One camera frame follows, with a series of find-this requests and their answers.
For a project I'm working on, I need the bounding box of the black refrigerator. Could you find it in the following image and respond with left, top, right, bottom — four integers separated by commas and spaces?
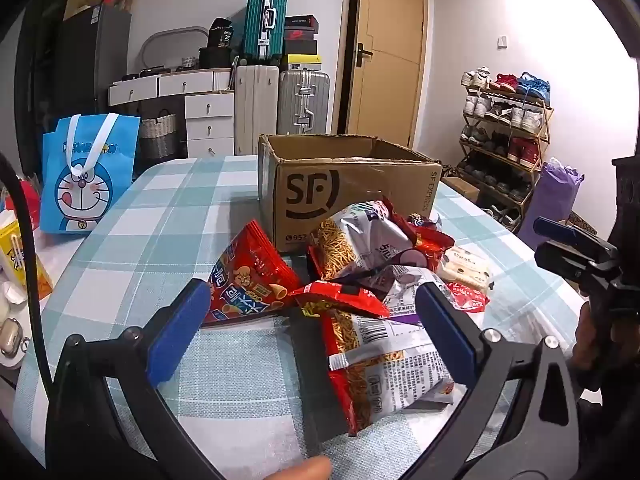
55, 4, 133, 116

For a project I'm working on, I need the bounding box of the oval white-framed mirror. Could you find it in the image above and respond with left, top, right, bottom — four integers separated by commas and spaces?
138, 26, 211, 72

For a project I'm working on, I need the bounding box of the cream white snack packet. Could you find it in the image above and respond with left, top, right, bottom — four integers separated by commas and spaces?
437, 245, 493, 293

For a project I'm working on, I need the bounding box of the white drawer cabinet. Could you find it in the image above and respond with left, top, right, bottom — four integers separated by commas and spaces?
108, 69, 236, 158

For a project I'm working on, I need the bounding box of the person's left hand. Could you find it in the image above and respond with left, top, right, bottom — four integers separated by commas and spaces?
260, 455, 333, 480

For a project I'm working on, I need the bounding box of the purple gift bag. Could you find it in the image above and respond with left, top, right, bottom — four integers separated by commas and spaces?
517, 157, 586, 248

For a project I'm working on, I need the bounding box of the wooden door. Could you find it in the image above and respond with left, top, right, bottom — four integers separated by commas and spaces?
345, 0, 430, 150

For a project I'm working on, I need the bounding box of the person's right hand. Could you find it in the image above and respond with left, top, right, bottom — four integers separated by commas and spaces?
571, 302, 608, 393

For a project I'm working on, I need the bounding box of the small cardboard box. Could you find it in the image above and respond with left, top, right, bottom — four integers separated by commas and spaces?
440, 176, 482, 203

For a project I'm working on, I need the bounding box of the black printed bag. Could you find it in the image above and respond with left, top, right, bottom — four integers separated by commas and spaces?
206, 17, 234, 51

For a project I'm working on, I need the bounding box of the shoe rack with shoes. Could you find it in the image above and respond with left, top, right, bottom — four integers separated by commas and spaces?
459, 66, 553, 228

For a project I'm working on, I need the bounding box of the beige suitcase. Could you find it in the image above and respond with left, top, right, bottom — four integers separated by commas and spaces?
233, 64, 280, 157

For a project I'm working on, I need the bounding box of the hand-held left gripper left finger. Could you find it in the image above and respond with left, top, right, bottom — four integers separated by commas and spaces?
45, 279, 226, 480

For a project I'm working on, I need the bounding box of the red foil snack packet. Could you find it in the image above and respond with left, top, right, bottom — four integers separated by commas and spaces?
445, 281, 491, 313
387, 210, 455, 273

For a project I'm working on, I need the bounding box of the brown cardboard box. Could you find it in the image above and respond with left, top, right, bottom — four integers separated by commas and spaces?
257, 133, 443, 254

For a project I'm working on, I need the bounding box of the woven laundry basket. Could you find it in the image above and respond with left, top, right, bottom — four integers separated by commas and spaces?
139, 110, 179, 161

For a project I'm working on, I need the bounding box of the silver noodle snack packet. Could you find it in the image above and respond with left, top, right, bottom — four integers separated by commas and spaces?
292, 281, 457, 437
306, 200, 416, 281

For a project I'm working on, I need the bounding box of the black cable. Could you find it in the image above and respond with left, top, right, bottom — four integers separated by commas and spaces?
0, 152, 53, 391

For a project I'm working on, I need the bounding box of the yellow black box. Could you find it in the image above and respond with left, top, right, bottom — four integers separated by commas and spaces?
280, 54, 322, 72

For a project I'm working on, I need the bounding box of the wooden shoe rack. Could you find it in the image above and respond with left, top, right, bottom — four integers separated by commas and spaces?
457, 85, 555, 233

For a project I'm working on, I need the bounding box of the yellow carton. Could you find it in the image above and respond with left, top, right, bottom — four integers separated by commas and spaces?
0, 220, 53, 301

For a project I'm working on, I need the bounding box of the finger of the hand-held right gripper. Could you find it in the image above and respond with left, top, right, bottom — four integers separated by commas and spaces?
534, 241, 603, 288
531, 216, 620, 261

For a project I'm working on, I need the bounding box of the black storage box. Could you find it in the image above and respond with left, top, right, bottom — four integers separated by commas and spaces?
198, 47, 238, 70

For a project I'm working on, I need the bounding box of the teal suitcase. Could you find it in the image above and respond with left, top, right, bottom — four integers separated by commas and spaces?
243, 0, 289, 63

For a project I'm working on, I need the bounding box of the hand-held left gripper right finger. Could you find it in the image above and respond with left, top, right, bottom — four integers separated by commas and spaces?
406, 281, 586, 480

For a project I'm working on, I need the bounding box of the earbuds case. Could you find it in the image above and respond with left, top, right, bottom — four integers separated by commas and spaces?
0, 317, 26, 361

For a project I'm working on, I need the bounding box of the silver suitcase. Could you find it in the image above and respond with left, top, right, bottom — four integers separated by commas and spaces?
277, 70, 331, 136

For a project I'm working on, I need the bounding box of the blue cartoon tote bag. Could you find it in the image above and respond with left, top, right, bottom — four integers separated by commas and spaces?
39, 112, 142, 236

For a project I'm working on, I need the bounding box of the red cartoon snack packet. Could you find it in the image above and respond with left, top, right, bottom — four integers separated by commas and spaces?
200, 219, 301, 328

